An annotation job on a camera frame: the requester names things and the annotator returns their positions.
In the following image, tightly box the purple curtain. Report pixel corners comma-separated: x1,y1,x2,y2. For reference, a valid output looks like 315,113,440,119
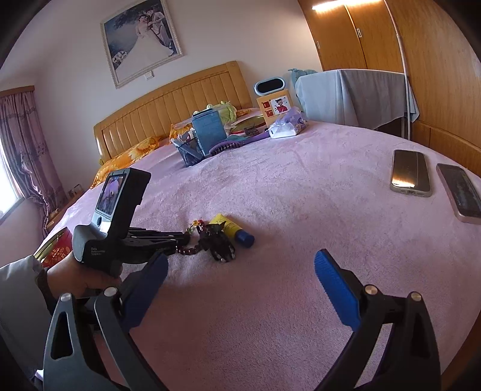
0,90,68,226

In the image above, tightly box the blue cardboard box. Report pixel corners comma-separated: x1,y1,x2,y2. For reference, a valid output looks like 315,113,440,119
191,109,227,155

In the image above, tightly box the purple tissue pack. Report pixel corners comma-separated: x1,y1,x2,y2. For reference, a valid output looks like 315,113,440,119
268,106,309,140

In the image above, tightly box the purple hairbrush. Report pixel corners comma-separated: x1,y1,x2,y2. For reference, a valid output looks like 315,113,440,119
208,130,271,155

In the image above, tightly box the green plush toy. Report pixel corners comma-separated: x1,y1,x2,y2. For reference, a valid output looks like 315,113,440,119
207,100,238,125

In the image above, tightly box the wooden curtain pelmet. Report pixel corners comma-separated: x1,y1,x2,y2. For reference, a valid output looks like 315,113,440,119
0,86,35,99

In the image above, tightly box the wooden bed headboard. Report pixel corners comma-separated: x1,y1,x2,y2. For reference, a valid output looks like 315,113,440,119
93,61,253,166

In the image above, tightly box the person's left forearm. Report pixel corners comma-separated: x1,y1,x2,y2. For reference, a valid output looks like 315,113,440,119
0,255,57,380

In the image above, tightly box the wooden nightstand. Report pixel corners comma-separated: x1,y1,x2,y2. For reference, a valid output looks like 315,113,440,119
45,192,85,231

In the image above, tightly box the window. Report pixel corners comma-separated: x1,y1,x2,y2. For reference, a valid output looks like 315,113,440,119
0,143,23,222

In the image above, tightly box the yellow tube with blue cap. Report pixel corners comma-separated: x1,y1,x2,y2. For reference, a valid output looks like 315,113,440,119
208,214,255,249

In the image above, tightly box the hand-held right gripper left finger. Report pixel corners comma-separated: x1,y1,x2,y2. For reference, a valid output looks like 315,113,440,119
43,250,170,391

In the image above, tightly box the dark red bead bracelet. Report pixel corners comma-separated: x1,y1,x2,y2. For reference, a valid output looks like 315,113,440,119
175,219,207,257

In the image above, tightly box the wooden wardrobe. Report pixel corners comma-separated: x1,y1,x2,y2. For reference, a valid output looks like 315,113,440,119
299,0,481,185

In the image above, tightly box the red patterned tin box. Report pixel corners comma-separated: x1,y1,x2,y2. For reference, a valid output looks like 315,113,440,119
34,226,74,268

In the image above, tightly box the orange floral pillow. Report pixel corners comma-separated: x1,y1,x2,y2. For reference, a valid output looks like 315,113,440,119
169,123,193,142
92,135,166,185

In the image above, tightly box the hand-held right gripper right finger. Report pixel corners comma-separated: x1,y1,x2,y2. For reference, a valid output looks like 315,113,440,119
314,248,441,391

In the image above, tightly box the blue alarm clock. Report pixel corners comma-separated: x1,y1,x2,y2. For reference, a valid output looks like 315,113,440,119
253,75,285,95

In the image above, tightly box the grey hanging cloth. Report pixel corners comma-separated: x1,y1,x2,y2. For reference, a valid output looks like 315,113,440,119
336,69,419,131

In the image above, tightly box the smartphone in pale case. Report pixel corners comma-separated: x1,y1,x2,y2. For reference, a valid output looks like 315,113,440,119
389,149,433,198

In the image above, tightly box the framed wall picture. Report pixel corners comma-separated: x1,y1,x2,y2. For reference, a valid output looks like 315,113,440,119
100,0,185,89

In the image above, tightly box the light blue hanging cloth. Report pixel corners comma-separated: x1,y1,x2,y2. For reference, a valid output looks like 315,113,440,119
295,69,344,124

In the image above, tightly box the black hair claw clip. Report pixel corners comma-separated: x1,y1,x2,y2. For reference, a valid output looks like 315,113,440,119
199,222,238,263

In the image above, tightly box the person's left hand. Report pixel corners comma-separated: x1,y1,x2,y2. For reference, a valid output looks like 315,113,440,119
47,251,124,301

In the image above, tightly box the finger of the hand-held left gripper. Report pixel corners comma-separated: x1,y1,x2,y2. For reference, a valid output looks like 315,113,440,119
130,227,190,243
131,241,179,261

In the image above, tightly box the smartphone in pink case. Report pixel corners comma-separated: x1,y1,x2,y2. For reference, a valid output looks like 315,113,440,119
436,163,481,225

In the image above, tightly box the round green tin lid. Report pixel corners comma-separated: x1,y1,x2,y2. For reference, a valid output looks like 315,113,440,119
229,115,268,138

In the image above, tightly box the dark mesh pen holder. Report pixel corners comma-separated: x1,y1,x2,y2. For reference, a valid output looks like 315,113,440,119
171,136,207,168

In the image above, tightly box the orange printed card box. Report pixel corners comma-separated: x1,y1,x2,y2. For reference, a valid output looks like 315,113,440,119
256,89,292,125

